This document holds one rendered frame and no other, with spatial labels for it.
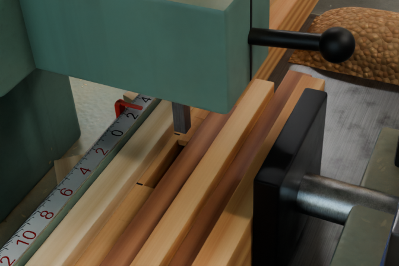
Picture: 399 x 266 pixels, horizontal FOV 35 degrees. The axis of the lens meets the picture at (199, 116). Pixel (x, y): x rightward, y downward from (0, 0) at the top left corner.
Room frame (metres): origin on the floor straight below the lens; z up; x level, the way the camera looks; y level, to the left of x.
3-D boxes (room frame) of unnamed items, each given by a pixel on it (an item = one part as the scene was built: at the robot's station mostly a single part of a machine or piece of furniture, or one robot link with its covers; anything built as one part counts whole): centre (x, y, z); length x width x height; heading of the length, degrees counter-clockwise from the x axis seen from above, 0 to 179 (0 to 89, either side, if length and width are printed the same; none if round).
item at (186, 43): (0.35, 0.03, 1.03); 0.14 x 0.07 x 0.09; 63
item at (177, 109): (0.34, 0.01, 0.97); 0.01 x 0.01 x 0.05; 63
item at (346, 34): (0.30, -0.06, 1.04); 0.06 x 0.02 x 0.02; 63
